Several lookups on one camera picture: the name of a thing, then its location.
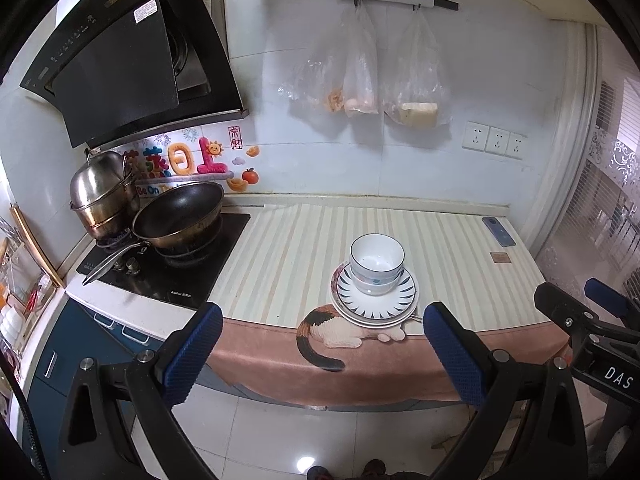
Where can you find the black wok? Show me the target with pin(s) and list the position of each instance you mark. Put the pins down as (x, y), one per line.
(175, 210)

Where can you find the blue phone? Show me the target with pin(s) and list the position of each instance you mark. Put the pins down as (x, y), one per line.
(498, 231)

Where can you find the striped cloth with cat print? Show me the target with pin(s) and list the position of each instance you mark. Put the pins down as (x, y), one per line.
(290, 260)

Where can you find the white wall socket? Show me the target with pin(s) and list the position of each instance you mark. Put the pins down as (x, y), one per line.
(475, 136)
(516, 145)
(498, 141)

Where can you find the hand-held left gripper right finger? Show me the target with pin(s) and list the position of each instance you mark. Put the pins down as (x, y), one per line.
(452, 355)

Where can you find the person's right shoe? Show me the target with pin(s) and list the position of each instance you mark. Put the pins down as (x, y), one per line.
(373, 470)

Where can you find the clear plastic bag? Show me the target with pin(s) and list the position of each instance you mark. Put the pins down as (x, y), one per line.
(312, 85)
(417, 85)
(361, 70)

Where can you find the person's shoe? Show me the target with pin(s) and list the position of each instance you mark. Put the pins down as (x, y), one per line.
(319, 473)
(373, 470)

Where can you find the person's left shoe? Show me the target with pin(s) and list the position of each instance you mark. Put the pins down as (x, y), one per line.
(319, 473)

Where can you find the white bowl with dark rim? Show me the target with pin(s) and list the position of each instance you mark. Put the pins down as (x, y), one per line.
(375, 260)

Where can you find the white plate with pink roses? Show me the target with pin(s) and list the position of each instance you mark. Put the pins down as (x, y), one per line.
(380, 323)

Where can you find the colourful wall sticker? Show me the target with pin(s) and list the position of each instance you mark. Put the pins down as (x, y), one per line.
(200, 155)

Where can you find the stainless steel pot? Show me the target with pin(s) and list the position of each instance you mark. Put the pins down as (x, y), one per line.
(100, 185)

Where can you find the blue kitchen cabinet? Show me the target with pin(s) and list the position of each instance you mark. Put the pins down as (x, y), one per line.
(65, 340)

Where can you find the black glass gas cooktop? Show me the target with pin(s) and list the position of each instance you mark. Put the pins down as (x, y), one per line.
(200, 270)

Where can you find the patterned glass door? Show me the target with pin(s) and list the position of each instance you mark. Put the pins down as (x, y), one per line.
(595, 185)

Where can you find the wooden cutting board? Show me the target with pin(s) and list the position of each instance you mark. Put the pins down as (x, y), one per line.
(40, 250)

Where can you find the black range hood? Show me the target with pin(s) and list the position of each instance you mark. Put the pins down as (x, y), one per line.
(115, 70)

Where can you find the plain white bowl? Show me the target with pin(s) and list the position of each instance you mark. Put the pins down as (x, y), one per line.
(375, 289)

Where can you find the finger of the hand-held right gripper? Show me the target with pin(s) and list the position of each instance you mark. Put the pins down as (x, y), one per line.
(607, 297)
(565, 310)

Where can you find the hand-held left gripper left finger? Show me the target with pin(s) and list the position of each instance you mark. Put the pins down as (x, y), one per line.
(195, 355)

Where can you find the small brown card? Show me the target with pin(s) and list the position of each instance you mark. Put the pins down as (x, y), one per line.
(500, 258)

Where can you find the white plate with blue leaves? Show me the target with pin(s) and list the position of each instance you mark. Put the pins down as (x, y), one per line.
(402, 300)

